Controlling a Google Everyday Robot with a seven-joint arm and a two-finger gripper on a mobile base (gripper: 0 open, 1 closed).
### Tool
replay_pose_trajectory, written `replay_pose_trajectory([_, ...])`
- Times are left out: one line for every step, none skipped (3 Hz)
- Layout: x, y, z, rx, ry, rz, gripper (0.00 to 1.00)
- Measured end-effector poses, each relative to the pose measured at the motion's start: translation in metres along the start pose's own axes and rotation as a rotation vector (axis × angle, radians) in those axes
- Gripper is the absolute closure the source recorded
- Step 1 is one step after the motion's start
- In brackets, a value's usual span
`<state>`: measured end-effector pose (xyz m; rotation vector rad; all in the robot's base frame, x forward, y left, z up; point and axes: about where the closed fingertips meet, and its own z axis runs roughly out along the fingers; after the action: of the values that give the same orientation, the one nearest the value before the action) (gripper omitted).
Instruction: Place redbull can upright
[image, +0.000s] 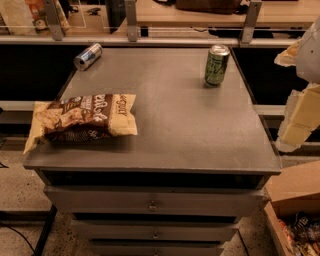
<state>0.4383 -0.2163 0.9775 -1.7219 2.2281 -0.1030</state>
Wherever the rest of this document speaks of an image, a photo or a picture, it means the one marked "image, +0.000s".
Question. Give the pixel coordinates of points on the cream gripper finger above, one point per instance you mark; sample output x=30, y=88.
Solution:
x=301, y=118
x=288, y=57

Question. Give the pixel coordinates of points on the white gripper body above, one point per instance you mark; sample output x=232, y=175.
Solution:
x=310, y=56

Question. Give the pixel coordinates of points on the silver blue redbull can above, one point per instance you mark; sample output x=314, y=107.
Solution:
x=87, y=57

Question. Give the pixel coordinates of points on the green soda can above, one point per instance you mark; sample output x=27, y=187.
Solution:
x=216, y=65

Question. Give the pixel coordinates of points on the cardboard box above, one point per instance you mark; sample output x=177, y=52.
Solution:
x=296, y=189

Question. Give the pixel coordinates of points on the dark brown bag on counter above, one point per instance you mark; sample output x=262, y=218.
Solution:
x=211, y=6

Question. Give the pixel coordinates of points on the grey drawer cabinet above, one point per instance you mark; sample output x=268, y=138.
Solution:
x=179, y=187

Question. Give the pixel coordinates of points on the snack packets in box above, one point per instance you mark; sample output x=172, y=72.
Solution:
x=302, y=234

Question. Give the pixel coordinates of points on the brown cream chip bag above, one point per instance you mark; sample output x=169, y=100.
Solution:
x=82, y=118

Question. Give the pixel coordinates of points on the metal railing with posts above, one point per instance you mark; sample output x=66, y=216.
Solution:
x=150, y=22

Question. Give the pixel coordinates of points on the cream orange bag behind railing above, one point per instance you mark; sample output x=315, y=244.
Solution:
x=23, y=17

